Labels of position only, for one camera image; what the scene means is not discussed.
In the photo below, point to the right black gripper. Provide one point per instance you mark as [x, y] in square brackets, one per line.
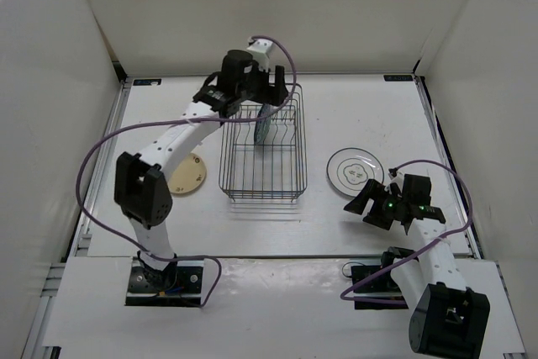
[370, 191]

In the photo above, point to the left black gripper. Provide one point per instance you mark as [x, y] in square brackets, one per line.
[269, 94]

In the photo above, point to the white plate with dark rim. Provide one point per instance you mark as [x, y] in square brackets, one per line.
[349, 169]

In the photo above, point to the teal patterned plate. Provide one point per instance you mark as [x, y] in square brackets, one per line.
[263, 124]

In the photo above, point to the beige plate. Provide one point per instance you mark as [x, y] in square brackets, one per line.
[189, 176]

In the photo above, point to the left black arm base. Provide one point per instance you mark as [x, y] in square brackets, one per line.
[180, 285]

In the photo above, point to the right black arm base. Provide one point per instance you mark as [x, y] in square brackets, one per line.
[382, 288]

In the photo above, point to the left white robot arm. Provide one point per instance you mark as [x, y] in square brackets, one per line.
[140, 187]

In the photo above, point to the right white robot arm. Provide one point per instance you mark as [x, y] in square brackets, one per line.
[448, 319]

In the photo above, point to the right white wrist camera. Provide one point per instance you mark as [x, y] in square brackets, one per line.
[396, 185]

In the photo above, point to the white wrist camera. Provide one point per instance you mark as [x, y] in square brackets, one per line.
[261, 51]
[396, 185]

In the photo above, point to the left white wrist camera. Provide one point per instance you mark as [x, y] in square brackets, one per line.
[261, 51]

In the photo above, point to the wire dish rack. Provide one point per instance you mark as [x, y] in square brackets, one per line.
[275, 170]

